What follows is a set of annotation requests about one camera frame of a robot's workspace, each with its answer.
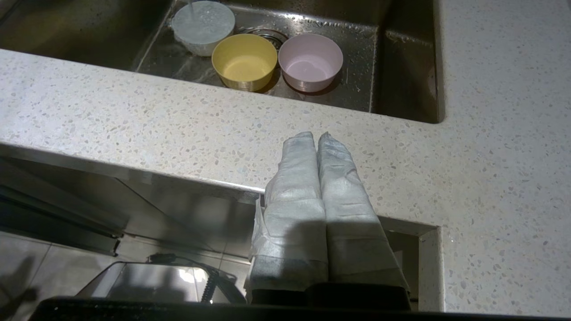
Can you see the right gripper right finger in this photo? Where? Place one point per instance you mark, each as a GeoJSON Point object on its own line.
{"type": "Point", "coordinates": [352, 232]}

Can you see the white plastic bowl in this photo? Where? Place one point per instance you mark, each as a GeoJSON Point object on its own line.
{"type": "Point", "coordinates": [203, 26]}

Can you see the stainless steel sink basin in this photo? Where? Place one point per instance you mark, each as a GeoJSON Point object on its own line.
{"type": "Point", "coordinates": [401, 67]}

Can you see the pink plastic bowl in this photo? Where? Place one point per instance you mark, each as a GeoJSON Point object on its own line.
{"type": "Point", "coordinates": [310, 67]}

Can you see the yellow plastic bowl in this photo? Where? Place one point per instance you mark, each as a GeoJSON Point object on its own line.
{"type": "Point", "coordinates": [244, 67]}

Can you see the round metal drain strainer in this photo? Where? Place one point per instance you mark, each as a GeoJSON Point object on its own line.
{"type": "Point", "coordinates": [274, 38]}

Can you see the grey under-counter cabinet front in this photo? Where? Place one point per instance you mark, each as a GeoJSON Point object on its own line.
{"type": "Point", "coordinates": [192, 214]}

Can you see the grey metal appliance door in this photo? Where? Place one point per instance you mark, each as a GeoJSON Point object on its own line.
{"type": "Point", "coordinates": [53, 218]}

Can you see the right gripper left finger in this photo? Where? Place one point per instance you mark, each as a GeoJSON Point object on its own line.
{"type": "Point", "coordinates": [294, 223]}

